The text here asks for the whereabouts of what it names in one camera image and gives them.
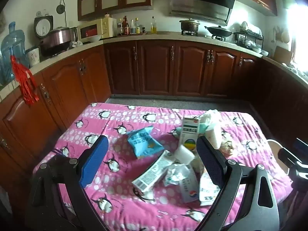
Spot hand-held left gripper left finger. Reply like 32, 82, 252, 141
25, 135, 109, 231

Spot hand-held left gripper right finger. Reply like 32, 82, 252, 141
192, 135, 281, 231

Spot white plastic bucket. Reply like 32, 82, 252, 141
267, 139, 290, 176

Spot brown paper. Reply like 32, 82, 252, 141
220, 140, 235, 156

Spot white tissue wad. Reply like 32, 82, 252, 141
207, 123, 223, 150

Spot white paper cup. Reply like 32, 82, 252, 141
174, 146, 196, 165

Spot white green medicine box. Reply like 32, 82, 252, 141
179, 117, 201, 152

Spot white orange packet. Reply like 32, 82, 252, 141
199, 168, 220, 206

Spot white box red blue logo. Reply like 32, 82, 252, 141
179, 171, 200, 204

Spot clear plastic wrapper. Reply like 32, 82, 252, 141
164, 164, 193, 187

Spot blue snack packet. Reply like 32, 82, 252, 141
127, 126, 164, 159

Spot long white barcode box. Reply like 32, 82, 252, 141
132, 150, 180, 193

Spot pink penguin print blanket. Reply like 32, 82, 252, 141
32, 102, 295, 231

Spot wooden cutting board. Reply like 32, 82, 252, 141
274, 46, 294, 64

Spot wooden lower cabinets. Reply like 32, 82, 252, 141
0, 40, 308, 198

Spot red tassel knot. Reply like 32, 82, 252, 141
10, 55, 39, 106

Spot bright window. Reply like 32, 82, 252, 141
286, 0, 308, 73

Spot black dish rack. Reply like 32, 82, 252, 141
234, 22, 264, 52

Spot white flowered mug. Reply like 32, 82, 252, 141
26, 48, 40, 68

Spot gas stove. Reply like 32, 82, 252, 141
180, 30, 228, 41

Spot white bowl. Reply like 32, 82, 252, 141
83, 35, 103, 43

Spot steel rice cooker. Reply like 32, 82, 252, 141
40, 27, 71, 56

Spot black wok with lid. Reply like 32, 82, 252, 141
204, 25, 237, 38

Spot grey kitchen countertop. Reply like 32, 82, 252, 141
0, 31, 308, 101

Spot cream red microwave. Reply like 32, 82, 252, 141
77, 17, 117, 42

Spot black cooking pot with lid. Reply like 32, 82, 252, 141
179, 18, 201, 33

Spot blue water jug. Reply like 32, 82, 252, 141
0, 22, 26, 85

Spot dark round wall hanging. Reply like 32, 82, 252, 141
56, 0, 66, 15

